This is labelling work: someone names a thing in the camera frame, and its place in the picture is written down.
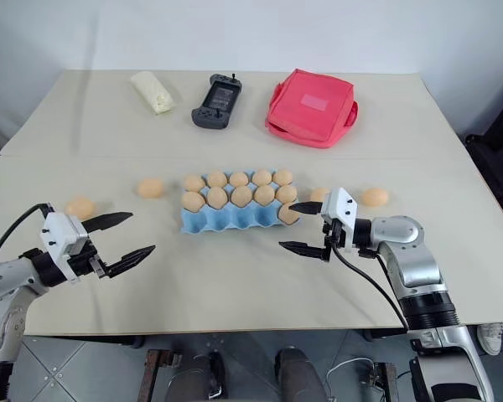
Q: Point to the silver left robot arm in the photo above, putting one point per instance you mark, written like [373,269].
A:
[4,289]

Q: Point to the blue egg tray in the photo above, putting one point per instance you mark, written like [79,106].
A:
[230,220]

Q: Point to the black handheld game controller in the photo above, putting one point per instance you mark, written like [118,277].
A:
[216,101]

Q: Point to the white rolled bag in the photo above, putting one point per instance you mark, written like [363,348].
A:
[153,91]

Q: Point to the red fabric bag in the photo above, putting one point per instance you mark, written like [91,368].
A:
[312,108]

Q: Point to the brown egg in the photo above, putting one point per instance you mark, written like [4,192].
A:
[217,179]
[194,182]
[193,201]
[264,194]
[286,194]
[242,196]
[217,197]
[262,177]
[288,213]
[375,197]
[282,177]
[318,194]
[80,208]
[151,187]
[238,179]

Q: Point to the dark rounded shape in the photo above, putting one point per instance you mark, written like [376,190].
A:
[195,377]
[297,374]

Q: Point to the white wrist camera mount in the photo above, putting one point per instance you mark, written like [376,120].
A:
[339,209]
[60,234]

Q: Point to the white shoe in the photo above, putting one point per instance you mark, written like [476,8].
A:
[491,337]

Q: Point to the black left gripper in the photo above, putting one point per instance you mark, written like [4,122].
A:
[86,257]

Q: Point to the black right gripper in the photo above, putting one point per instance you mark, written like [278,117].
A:
[336,236]

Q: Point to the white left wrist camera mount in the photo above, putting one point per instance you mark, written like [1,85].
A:
[60,234]

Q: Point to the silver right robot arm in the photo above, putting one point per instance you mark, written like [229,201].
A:
[415,268]

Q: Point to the rusty metal bracket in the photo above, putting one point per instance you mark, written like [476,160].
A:
[155,370]
[385,379]

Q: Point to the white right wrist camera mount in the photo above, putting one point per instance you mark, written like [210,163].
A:
[339,209]

